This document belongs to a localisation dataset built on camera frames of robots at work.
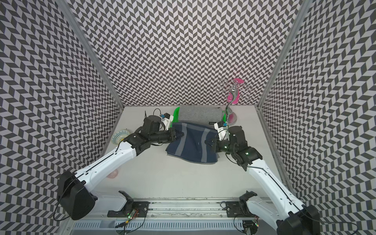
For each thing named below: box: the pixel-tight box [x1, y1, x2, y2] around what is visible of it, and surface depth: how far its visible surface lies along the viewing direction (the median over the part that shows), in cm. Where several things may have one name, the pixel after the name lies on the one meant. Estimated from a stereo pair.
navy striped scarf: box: [165, 122, 220, 165], surface depth 75 cm
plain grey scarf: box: [178, 105, 223, 128], surface depth 98 cm
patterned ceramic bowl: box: [110, 129, 131, 145], surface depth 98 cm
